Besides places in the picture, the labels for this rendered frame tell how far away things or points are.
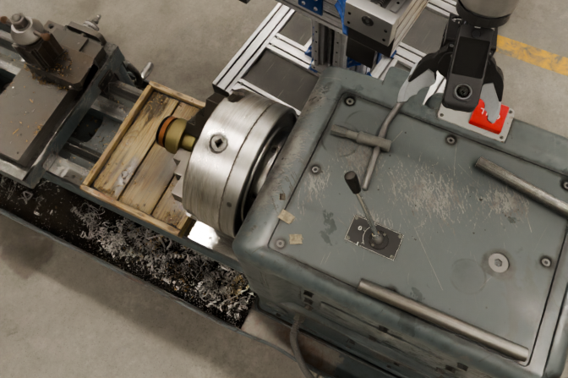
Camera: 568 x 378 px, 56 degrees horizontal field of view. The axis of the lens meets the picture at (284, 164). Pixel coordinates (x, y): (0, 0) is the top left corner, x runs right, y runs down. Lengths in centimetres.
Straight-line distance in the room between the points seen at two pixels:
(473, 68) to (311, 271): 43
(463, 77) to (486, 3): 10
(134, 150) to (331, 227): 71
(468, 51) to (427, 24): 179
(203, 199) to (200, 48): 171
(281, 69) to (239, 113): 129
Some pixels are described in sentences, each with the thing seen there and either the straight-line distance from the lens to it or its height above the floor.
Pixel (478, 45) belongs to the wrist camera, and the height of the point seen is 157.
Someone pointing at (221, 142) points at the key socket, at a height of 121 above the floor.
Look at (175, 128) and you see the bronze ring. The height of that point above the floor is 112.
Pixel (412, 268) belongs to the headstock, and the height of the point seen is 126.
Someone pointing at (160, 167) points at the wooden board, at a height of 88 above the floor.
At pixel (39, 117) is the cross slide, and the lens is 154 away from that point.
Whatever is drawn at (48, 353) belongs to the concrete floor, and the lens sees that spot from 240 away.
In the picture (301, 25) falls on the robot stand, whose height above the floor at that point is 21.
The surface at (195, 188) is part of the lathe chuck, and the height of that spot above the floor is 118.
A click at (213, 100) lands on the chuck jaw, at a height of 120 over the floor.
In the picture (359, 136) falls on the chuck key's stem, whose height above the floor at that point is 128.
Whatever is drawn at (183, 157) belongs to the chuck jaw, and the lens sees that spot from 120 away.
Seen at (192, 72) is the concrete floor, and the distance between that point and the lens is 266.
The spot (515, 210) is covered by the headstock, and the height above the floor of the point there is 125.
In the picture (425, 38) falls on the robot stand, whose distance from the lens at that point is 250.
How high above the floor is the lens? 217
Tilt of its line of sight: 66 degrees down
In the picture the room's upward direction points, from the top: 6 degrees counter-clockwise
